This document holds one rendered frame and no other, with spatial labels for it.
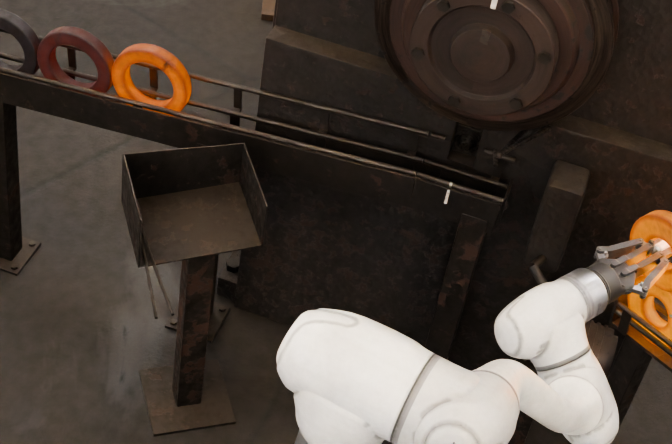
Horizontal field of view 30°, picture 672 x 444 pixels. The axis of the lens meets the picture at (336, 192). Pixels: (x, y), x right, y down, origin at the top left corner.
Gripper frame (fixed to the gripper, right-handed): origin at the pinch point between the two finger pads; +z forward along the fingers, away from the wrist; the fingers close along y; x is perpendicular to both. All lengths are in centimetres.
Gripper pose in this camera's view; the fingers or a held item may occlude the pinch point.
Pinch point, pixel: (668, 245)
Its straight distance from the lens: 241.1
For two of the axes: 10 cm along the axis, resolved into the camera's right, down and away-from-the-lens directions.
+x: 0.9, -7.2, -6.9
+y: 6.0, 5.9, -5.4
